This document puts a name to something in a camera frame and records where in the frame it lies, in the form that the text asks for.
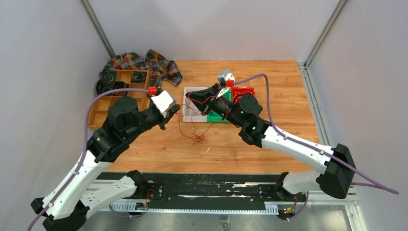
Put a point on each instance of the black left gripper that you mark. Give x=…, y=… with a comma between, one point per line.
x=171, y=112

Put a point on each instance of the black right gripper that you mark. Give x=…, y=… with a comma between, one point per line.
x=202, y=98

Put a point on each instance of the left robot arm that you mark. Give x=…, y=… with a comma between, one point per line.
x=70, y=205

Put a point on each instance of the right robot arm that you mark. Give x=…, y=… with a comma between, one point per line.
x=331, y=166

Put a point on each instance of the white plastic bin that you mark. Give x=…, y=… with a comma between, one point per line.
x=186, y=112

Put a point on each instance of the green plastic bin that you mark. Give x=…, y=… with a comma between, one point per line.
x=214, y=117

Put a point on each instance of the red plastic bin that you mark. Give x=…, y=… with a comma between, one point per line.
x=238, y=92

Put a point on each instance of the plaid cloth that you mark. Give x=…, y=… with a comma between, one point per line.
x=160, y=67

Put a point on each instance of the wooden compartment tray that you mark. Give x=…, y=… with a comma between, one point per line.
x=99, y=110

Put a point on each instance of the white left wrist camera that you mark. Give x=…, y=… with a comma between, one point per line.
x=162, y=99

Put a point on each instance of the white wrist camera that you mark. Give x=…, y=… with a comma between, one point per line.
x=226, y=80
x=162, y=99

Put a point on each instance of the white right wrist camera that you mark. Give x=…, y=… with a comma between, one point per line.
x=226, y=80

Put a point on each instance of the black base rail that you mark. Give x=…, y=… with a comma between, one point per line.
x=224, y=194

